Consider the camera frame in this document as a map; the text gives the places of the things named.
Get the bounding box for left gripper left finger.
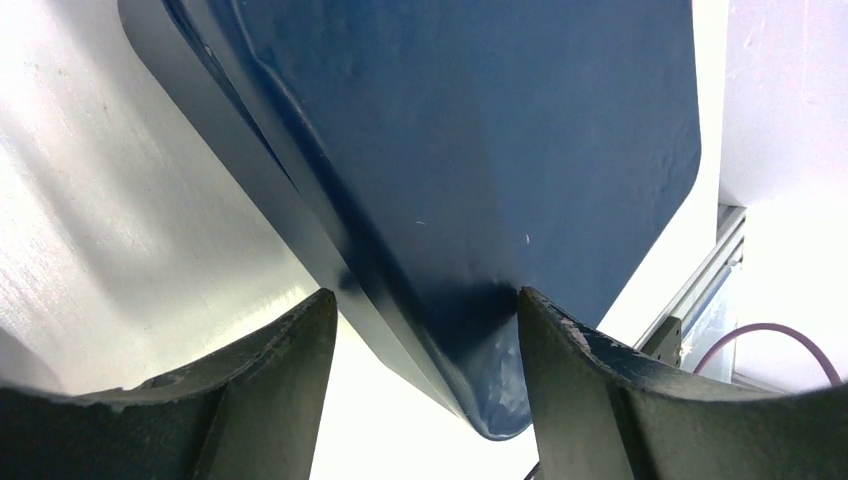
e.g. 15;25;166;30
1;289;338;479

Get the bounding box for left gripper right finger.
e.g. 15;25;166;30
517;287;847;479

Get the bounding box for blue tin lid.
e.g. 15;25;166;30
165;1;701;441

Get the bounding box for blue tin chocolate box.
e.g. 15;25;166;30
118;1;467;419

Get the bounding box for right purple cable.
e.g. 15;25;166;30
692;322;844;388

